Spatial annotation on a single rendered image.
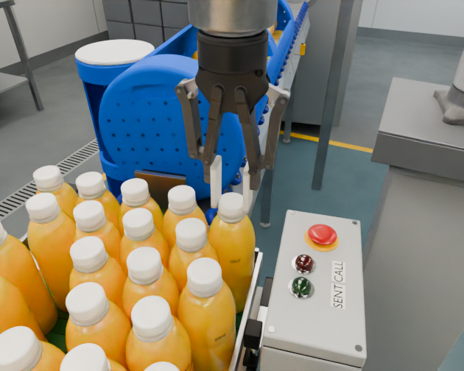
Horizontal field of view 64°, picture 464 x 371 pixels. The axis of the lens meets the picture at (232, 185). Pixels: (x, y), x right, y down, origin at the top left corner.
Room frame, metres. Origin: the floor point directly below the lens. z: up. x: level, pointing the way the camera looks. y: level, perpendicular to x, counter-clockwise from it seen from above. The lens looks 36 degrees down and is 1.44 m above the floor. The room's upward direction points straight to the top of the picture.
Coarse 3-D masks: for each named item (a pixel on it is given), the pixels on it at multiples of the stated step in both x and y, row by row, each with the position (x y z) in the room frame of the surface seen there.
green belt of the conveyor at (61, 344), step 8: (40, 272) 0.46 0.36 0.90; (64, 312) 0.37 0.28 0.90; (240, 312) 0.37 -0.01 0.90; (64, 320) 0.36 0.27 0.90; (240, 320) 0.36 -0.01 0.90; (56, 328) 0.34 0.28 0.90; (64, 328) 0.34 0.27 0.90; (48, 336) 0.33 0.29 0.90; (56, 336) 0.33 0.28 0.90; (64, 336) 0.33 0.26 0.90; (56, 344) 0.31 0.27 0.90; (64, 344) 0.31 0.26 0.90; (64, 352) 0.30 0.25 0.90
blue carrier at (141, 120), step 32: (192, 32) 1.12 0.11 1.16; (288, 32) 1.24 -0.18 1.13; (160, 64) 0.61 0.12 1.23; (192, 64) 0.63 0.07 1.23; (128, 96) 0.62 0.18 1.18; (160, 96) 0.61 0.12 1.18; (128, 128) 0.62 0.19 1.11; (160, 128) 0.60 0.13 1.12; (224, 128) 0.58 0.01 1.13; (128, 160) 0.62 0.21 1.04; (160, 160) 0.61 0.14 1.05; (192, 160) 0.59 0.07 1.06; (224, 160) 0.58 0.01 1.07
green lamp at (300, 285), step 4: (296, 280) 0.26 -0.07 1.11; (300, 280) 0.26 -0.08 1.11; (304, 280) 0.26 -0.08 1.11; (308, 280) 0.26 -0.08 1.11; (292, 284) 0.26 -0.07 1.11; (296, 284) 0.26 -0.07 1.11; (300, 284) 0.26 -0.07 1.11; (304, 284) 0.26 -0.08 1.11; (308, 284) 0.26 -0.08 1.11; (292, 288) 0.26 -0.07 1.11; (296, 288) 0.26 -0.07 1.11; (300, 288) 0.26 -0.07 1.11; (304, 288) 0.25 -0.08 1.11; (308, 288) 0.26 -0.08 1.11; (296, 292) 0.25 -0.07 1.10; (300, 292) 0.25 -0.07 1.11; (304, 292) 0.25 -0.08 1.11; (308, 292) 0.25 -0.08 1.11
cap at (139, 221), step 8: (136, 208) 0.39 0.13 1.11; (144, 208) 0.39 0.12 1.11; (128, 216) 0.37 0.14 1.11; (136, 216) 0.37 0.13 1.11; (144, 216) 0.37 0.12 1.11; (128, 224) 0.36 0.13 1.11; (136, 224) 0.36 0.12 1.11; (144, 224) 0.36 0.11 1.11; (152, 224) 0.37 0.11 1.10; (128, 232) 0.35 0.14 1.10; (136, 232) 0.35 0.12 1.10; (144, 232) 0.35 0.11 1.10
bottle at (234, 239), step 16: (224, 224) 0.39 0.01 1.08; (240, 224) 0.39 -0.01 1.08; (224, 240) 0.37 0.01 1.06; (240, 240) 0.37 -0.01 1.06; (224, 256) 0.37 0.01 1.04; (240, 256) 0.37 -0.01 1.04; (224, 272) 0.37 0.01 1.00; (240, 272) 0.37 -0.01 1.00; (240, 288) 0.37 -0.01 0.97; (240, 304) 0.37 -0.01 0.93
